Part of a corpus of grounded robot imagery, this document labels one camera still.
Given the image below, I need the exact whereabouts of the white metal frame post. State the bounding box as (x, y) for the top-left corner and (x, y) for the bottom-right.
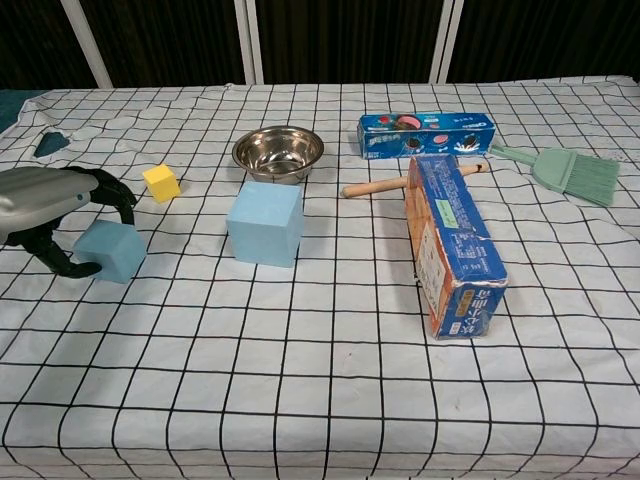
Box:
(62, 0), (114, 89)
(428, 0), (464, 84)
(234, 0), (265, 85)

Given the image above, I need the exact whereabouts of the blue Oreo cookie box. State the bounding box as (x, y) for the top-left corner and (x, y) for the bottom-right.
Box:
(356, 111), (496, 160)

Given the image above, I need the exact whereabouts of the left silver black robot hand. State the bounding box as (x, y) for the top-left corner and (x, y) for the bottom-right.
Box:
(0, 166), (137, 280)

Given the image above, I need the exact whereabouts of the white black checkered tablecloth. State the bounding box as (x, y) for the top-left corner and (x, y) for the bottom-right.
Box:
(0, 74), (640, 480)

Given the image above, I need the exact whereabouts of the small light blue foam cube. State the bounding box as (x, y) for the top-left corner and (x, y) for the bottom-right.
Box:
(72, 218), (148, 285)

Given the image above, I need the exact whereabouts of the wooden stick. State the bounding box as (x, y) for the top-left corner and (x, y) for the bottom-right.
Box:
(341, 160), (490, 200)

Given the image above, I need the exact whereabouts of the stainless steel bowl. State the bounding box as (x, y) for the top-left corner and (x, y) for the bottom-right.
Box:
(232, 126), (325, 184)

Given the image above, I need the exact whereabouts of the green hand brush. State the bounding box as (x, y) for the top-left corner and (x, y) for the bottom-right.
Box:
(488, 142), (621, 207)

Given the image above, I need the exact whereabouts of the long blue cracker box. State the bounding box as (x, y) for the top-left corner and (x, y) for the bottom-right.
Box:
(403, 153), (509, 341)

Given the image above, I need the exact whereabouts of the small yellow foam cube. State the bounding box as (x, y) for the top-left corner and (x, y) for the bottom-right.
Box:
(142, 163), (181, 204)

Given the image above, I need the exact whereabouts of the large blue foam cube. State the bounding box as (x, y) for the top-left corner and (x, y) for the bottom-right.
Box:
(226, 180), (305, 270)

